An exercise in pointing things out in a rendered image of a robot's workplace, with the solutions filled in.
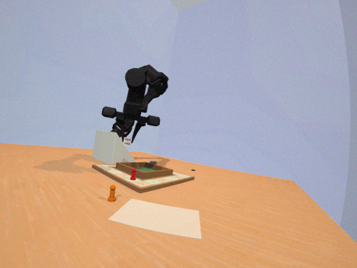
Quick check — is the orange game pawn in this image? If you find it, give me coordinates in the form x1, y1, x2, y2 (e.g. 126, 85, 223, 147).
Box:
108, 185, 116, 202

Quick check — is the cream flat sheet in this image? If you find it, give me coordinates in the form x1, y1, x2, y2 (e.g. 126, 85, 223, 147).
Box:
108, 199, 202, 240

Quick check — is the red pawn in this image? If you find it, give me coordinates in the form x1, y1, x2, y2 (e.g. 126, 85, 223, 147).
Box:
130, 168, 136, 180

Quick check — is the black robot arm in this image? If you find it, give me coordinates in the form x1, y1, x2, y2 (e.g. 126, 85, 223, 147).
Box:
111, 65, 169, 138

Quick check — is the grey die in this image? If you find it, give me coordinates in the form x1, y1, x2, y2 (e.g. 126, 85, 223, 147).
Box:
123, 137, 132, 146

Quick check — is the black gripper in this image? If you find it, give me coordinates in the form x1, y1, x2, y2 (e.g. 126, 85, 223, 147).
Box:
101, 94, 160, 143

